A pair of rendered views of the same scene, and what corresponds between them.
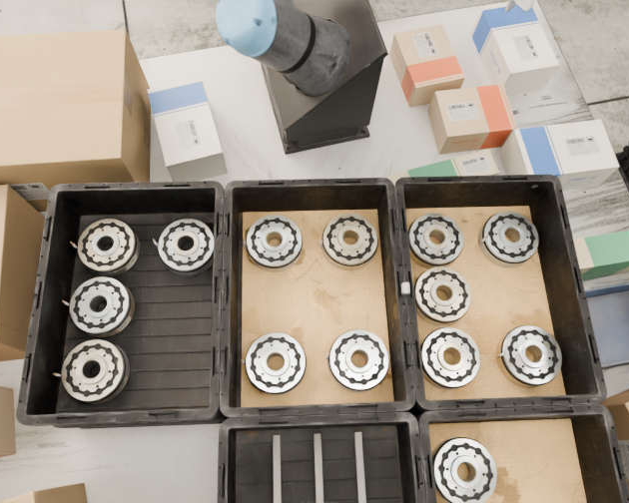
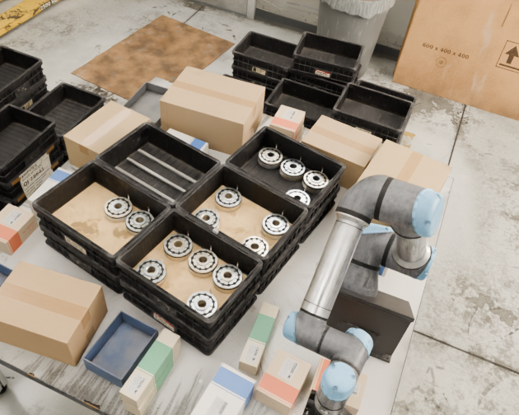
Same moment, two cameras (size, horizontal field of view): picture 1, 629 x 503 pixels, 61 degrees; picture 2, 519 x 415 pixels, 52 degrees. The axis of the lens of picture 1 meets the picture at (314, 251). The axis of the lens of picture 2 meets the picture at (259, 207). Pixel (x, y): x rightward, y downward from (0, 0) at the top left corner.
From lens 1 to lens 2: 159 cm
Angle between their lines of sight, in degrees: 56
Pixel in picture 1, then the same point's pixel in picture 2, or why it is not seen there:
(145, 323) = (277, 179)
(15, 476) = not seen: hidden behind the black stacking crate
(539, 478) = (111, 245)
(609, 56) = not seen: outside the picture
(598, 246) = (162, 351)
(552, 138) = (234, 397)
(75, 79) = not seen: hidden behind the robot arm
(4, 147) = (378, 166)
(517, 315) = (168, 286)
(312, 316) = (235, 221)
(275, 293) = (254, 217)
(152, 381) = (254, 170)
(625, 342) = (108, 356)
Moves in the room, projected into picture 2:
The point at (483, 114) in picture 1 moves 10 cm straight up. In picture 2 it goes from (278, 378) to (282, 364)
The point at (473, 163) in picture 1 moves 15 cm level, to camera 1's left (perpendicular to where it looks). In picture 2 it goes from (254, 352) to (282, 323)
